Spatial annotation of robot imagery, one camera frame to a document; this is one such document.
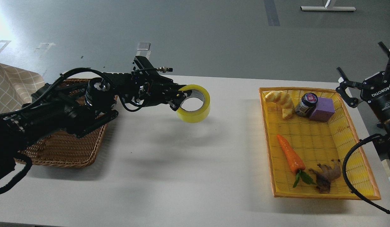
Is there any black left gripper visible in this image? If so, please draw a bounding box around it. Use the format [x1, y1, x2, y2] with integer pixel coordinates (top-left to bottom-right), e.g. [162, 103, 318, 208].
[138, 82, 192, 112]

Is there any beige checked cloth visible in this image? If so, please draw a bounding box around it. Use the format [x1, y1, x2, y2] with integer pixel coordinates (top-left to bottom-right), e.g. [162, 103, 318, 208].
[0, 63, 45, 113]

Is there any brown toy animal figure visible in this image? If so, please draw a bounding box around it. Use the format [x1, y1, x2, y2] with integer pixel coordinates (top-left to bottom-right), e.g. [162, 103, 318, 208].
[309, 159, 341, 194]

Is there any small dark glass jar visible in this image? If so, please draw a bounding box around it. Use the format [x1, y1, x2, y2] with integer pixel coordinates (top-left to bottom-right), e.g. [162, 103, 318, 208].
[295, 92, 318, 117]

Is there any white metal stand base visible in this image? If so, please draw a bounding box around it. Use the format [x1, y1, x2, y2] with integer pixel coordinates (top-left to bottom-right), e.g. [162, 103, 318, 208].
[300, 0, 356, 12]

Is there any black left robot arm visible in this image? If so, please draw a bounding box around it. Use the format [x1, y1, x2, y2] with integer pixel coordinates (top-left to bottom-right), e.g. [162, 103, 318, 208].
[0, 56, 195, 195]

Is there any brown wicker basket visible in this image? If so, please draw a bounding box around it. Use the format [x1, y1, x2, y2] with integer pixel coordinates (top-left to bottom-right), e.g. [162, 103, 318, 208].
[11, 78, 118, 168]

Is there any yellow packing tape roll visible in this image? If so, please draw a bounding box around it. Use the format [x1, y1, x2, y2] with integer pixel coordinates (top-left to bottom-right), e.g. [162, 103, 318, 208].
[176, 84, 211, 123]

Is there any yellow plastic tray basket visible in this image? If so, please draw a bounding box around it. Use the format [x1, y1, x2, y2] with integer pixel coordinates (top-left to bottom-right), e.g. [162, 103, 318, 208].
[259, 87, 381, 201]

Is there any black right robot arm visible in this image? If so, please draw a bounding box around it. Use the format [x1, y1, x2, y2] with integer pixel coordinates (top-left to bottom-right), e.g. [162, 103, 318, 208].
[335, 42, 390, 160]

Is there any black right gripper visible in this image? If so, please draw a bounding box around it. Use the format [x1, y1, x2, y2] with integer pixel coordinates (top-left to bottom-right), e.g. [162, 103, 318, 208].
[336, 41, 390, 125]

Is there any orange toy carrot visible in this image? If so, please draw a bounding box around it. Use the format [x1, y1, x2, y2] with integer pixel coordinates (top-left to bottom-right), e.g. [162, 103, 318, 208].
[277, 134, 316, 188]

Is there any purple foam block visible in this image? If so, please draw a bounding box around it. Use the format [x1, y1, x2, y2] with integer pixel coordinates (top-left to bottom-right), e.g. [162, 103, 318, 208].
[309, 97, 335, 122]

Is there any toy croissant bread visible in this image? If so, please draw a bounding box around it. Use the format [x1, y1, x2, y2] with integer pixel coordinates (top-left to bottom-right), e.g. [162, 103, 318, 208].
[264, 91, 295, 120]

